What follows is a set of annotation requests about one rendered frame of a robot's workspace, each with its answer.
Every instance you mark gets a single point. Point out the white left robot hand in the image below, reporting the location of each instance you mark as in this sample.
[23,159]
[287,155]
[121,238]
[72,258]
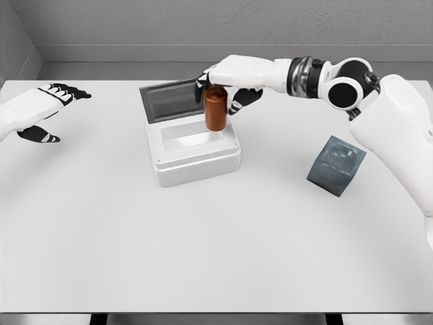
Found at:
[37,105]

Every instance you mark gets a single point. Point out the brown cylindrical bottle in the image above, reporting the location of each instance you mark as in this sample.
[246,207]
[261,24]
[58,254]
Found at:
[216,108]

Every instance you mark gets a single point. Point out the dark grey cube block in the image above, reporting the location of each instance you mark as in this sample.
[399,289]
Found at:
[336,166]

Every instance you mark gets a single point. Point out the white box with open lid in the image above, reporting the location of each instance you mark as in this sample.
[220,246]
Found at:
[189,135]

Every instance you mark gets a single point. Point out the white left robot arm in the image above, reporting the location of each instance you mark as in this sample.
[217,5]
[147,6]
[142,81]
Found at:
[4,120]

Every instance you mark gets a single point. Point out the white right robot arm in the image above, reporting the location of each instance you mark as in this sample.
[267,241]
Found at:
[365,101]

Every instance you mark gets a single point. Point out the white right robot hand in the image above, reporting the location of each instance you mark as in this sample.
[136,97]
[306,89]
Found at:
[236,72]

